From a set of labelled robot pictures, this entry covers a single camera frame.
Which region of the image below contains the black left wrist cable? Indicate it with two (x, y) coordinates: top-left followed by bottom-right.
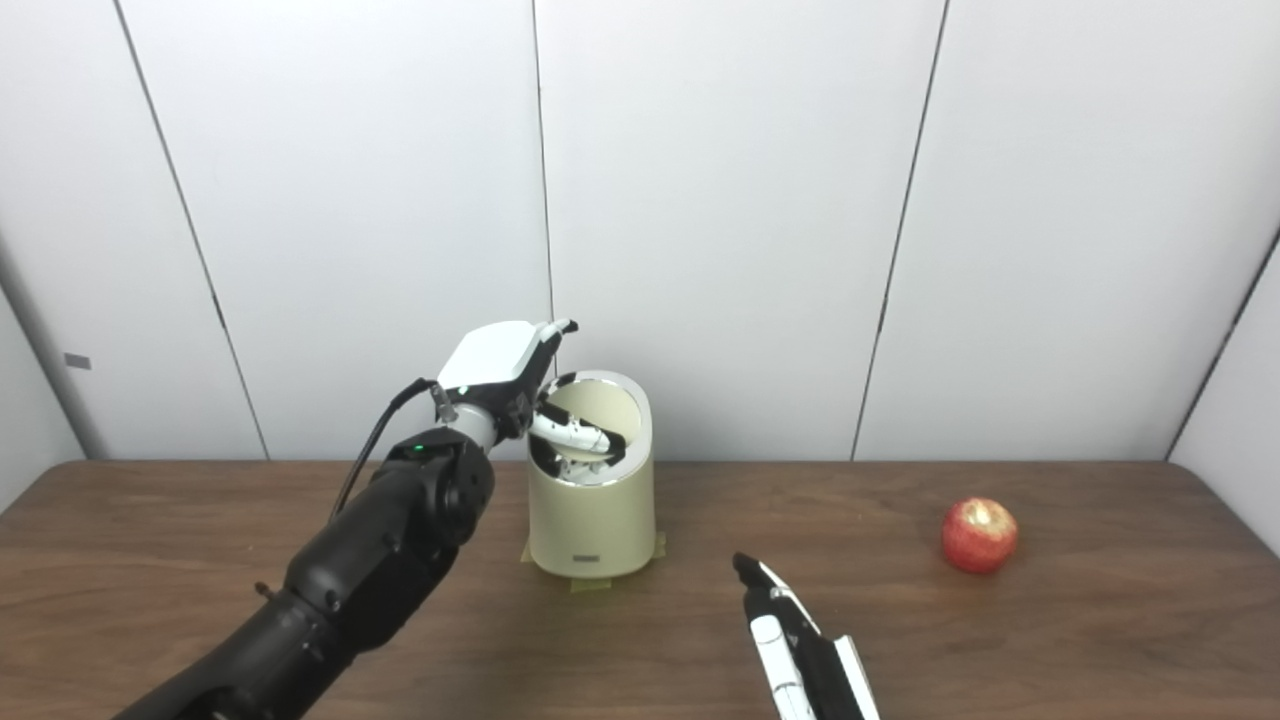
(328, 378), (446, 521)

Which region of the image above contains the cream-colored round bin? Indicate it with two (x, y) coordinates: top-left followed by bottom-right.
(526, 370), (657, 580)

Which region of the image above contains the cream round bin lid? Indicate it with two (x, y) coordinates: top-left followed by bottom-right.
(545, 380), (641, 466)

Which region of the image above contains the red apple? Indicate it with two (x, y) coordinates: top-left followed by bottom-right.
(940, 498), (1020, 575)

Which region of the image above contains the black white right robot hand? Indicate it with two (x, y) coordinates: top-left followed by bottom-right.
(732, 552), (881, 720)

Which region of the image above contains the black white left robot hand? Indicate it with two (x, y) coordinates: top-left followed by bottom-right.
(436, 318), (629, 461)

